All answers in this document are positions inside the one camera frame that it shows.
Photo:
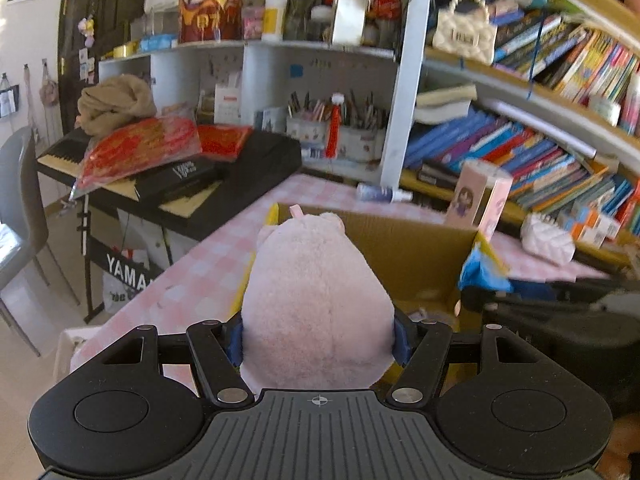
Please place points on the black keyboard stand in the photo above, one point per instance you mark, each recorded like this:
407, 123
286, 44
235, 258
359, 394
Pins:
95, 260

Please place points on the white spray bottle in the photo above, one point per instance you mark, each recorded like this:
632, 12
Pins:
382, 192

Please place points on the yellow cardboard box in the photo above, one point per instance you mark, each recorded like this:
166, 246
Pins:
405, 250

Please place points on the black door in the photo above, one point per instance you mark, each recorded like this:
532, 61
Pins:
105, 10

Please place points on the pink checked tablecloth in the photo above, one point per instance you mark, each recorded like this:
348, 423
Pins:
200, 270

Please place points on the grey chair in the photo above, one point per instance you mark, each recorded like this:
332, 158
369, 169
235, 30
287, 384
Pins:
22, 220

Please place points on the white bookshelf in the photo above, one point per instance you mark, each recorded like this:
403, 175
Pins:
400, 85

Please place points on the blue wrapper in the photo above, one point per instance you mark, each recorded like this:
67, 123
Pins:
482, 270

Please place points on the shelf row of thin books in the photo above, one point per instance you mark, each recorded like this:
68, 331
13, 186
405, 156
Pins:
575, 60

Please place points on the white quilted pouch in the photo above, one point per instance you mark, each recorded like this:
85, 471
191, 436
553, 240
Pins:
547, 240

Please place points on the blue tray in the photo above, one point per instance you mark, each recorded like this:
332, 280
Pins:
159, 42

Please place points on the white pen holder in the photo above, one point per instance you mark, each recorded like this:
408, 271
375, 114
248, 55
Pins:
307, 127
360, 142

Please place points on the red envelope pack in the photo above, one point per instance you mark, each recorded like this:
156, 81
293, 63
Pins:
225, 141

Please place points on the white paper bag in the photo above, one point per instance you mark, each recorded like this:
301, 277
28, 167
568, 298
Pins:
350, 10

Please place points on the small desk calendar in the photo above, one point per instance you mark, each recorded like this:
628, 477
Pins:
227, 105

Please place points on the pink small box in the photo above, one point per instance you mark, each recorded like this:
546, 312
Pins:
252, 22

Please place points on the long row of colourful books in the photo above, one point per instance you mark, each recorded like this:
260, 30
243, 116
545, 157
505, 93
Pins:
525, 160

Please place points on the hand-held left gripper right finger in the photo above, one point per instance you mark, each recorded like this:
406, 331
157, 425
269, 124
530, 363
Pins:
402, 342

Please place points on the pink printed container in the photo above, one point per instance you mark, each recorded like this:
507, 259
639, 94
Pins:
475, 200

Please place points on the black electronic keyboard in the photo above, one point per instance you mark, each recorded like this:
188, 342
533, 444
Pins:
260, 160

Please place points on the pile of lying books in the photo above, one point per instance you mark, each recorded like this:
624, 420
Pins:
442, 102

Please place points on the brown cloth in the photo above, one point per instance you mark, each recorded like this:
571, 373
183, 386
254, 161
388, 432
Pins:
115, 105

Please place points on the hanging pink pouch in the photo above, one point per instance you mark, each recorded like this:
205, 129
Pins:
48, 87

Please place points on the white bottle yellow label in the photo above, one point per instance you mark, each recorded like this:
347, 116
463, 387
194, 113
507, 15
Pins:
273, 17

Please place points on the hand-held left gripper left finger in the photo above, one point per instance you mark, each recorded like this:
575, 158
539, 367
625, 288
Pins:
235, 342

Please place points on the red plastic bag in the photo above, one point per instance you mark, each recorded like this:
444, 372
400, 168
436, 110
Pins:
140, 150

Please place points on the yellow tin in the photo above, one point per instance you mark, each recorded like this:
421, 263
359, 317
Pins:
125, 50

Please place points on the pink plush toy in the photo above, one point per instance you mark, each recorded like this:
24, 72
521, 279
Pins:
315, 300

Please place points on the black flat case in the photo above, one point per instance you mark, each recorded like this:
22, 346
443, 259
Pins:
180, 177

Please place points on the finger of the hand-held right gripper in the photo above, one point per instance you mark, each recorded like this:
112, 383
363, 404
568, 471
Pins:
485, 299

